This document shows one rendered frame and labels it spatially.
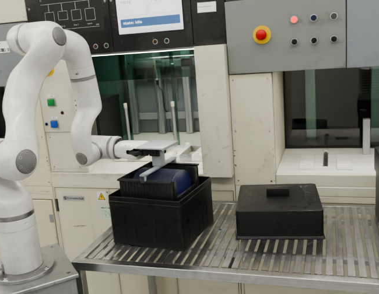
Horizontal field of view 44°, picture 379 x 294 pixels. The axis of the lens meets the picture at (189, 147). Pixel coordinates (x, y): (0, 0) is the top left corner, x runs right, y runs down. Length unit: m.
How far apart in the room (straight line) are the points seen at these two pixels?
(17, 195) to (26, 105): 0.27
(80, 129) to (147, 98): 1.36
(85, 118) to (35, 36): 0.34
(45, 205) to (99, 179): 0.33
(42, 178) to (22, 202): 0.85
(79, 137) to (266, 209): 0.68
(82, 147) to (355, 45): 1.04
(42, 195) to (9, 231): 0.87
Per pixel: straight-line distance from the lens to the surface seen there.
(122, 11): 2.00
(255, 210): 1.57
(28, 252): 1.53
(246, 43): 1.84
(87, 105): 1.66
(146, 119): 2.97
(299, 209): 1.58
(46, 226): 2.41
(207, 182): 1.68
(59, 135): 2.22
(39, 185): 2.34
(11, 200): 1.48
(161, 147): 1.56
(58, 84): 2.17
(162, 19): 1.93
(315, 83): 2.28
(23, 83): 1.48
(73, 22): 2.10
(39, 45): 1.47
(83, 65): 1.64
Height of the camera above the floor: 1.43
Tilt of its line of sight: 13 degrees down
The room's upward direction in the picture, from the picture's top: 5 degrees counter-clockwise
